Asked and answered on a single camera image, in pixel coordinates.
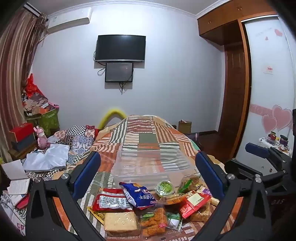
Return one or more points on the yellow green snack packet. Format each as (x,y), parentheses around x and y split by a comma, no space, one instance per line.
(97,214)

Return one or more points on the puffed rice cake packet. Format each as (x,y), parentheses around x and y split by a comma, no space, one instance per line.
(200,213)

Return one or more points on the open notebook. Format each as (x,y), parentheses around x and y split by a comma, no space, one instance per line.
(16,176)

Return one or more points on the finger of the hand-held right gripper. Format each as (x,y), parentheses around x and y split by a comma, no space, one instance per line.
(255,149)
(238,166)

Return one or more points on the striped brown curtain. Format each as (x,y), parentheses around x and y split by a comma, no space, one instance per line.
(16,69)

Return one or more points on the white cloth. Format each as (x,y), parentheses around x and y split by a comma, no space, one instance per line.
(46,157)

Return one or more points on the large red snack packet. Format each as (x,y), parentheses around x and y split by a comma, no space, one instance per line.
(111,200)

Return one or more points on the patchwork striped blanket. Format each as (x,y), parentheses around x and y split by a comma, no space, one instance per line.
(148,132)

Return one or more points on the crispy fried snack packet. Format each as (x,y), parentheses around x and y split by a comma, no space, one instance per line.
(153,220)

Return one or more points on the black wall television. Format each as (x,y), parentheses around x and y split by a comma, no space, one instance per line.
(120,48)

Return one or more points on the brown wooden door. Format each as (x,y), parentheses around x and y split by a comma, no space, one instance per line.
(232,92)

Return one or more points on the pink pouch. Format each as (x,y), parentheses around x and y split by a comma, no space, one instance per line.
(56,106)

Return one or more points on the white sliding wardrobe door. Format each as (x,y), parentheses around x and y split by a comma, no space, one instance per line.
(268,69)

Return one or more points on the yellow foam tube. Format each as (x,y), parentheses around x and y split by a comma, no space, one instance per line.
(113,113)

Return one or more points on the green jelly cup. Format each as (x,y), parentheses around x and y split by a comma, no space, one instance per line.
(164,188)

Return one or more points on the brown snack green packet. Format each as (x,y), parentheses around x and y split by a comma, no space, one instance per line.
(190,183)

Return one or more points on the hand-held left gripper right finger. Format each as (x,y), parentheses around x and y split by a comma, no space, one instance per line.
(210,173)

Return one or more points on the orange snack packet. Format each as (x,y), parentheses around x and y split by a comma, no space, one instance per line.
(175,199)

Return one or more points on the pile of papers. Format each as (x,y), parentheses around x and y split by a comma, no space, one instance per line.
(34,102)

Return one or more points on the dark grey box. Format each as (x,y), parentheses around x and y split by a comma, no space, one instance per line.
(24,143)

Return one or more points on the blue chip bag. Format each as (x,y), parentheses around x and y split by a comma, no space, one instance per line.
(138,194)

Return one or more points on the wooden overhead cabinet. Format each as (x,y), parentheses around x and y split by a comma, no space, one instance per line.
(222,20)

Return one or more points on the toast bread slice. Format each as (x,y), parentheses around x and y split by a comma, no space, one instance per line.
(120,221)

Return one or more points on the green white snack packet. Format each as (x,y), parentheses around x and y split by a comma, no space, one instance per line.
(174,221)

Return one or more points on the cardboard box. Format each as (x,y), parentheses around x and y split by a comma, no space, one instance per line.
(185,127)

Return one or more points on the white dresser with jars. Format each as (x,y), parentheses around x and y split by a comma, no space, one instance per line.
(276,141)

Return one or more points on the red gift box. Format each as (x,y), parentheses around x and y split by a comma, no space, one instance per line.
(22,132)

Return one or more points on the red plastic bag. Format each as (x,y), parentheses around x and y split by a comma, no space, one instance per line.
(32,85)

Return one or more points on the clear plastic container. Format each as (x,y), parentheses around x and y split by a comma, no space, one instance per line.
(152,162)

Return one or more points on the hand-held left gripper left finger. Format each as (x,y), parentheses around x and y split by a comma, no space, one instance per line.
(85,172)

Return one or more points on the checkered patterned quilt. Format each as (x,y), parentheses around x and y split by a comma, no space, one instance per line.
(76,139)

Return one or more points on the small red snack packet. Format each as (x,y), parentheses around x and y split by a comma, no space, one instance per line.
(194,204)

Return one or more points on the small black monitor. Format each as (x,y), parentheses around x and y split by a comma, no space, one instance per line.
(119,72)

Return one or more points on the white air conditioner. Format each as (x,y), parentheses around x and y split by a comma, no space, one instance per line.
(69,19)

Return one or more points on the pink rabbit toy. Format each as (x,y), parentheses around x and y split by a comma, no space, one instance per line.
(42,139)

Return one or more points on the pink heart stickers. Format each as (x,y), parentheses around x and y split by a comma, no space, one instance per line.
(279,117)

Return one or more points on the green storage box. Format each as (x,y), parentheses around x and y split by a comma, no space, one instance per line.
(47,121)

